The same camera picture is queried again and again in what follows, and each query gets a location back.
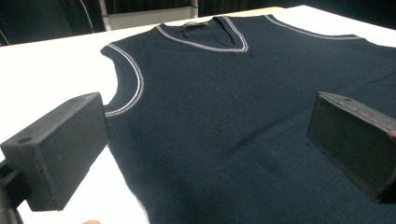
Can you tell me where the navy knit sweater vest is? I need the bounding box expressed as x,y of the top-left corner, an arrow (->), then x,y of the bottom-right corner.
100,13 -> 396,224

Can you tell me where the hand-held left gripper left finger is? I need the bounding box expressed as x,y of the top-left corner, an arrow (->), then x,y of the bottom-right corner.
0,91 -> 109,213

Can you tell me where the grey metal stand frame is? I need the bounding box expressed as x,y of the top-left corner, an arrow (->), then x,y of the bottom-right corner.
98,0 -> 200,33

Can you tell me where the dark curtain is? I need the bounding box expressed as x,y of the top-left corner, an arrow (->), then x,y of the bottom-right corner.
0,0 -> 396,47

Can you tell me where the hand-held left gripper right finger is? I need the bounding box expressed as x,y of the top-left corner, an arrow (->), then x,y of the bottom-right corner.
307,91 -> 396,205

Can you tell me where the thin white cable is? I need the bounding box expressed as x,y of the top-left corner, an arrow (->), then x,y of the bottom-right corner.
78,0 -> 95,34
0,29 -> 11,47

